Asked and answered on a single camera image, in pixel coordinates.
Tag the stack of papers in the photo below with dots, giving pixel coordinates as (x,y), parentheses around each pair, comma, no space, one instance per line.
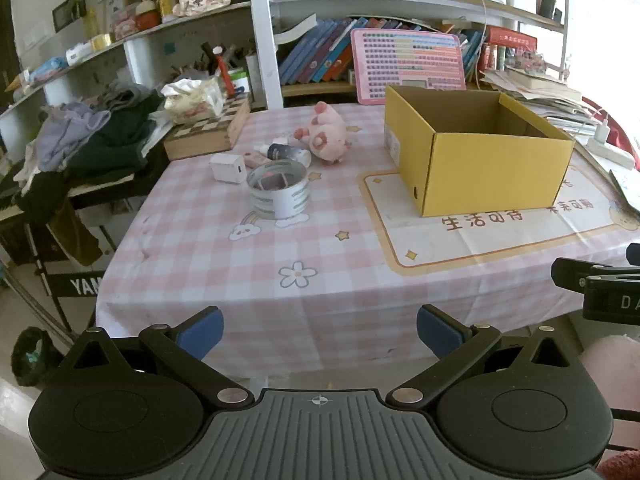
(540,92)

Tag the pink plush pig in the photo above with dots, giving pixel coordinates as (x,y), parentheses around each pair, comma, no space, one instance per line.
(325,132)

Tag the crumpled white plastic bag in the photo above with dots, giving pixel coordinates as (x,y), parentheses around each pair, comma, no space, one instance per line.
(195,100)

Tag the white charger cube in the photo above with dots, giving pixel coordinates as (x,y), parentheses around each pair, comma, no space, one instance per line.
(226,169)

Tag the red box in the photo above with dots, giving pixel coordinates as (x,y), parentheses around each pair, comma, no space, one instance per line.
(510,40)

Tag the black fuzzy bin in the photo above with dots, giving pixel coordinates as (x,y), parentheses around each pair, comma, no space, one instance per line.
(35,355)

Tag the red cloth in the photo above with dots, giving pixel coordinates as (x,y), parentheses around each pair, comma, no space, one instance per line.
(625,140)

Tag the dark green cloth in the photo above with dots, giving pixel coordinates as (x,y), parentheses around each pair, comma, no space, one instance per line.
(115,140)

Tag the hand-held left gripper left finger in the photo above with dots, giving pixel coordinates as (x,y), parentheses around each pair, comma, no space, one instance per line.
(202,332)

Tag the white shelf unit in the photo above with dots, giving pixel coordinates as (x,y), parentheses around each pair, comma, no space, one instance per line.
(262,35)

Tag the red and white tube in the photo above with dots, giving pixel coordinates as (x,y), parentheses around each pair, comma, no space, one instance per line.
(222,72)

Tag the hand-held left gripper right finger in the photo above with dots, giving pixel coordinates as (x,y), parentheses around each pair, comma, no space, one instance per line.
(437,332)

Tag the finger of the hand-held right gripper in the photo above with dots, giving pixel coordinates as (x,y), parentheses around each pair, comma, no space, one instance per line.
(567,272)

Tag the wooden chessboard box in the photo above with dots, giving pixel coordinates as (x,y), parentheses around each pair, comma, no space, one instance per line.
(210,130)

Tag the green and white box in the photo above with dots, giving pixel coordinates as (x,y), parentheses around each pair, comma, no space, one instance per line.
(240,80)

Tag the black folding chair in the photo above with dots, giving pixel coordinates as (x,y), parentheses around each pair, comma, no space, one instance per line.
(75,285)

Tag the lavender cloth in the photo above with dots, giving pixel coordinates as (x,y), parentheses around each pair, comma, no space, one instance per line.
(70,132)

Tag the yellow cardboard box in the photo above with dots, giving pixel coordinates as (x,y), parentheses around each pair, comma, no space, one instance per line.
(475,175)

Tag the row of blue books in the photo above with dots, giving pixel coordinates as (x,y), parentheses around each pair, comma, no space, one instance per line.
(315,55)

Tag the clear tape roll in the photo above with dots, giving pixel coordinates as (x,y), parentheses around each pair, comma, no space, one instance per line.
(280,200)

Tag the dark spray bottle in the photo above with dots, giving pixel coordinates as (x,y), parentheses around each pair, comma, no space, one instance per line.
(285,151)

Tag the white power strip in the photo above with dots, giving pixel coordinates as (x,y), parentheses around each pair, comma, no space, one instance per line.
(612,152)

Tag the pink learning board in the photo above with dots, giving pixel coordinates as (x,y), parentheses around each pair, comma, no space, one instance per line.
(407,65)

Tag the white plug adapter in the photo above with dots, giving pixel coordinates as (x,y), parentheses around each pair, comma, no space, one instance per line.
(601,132)

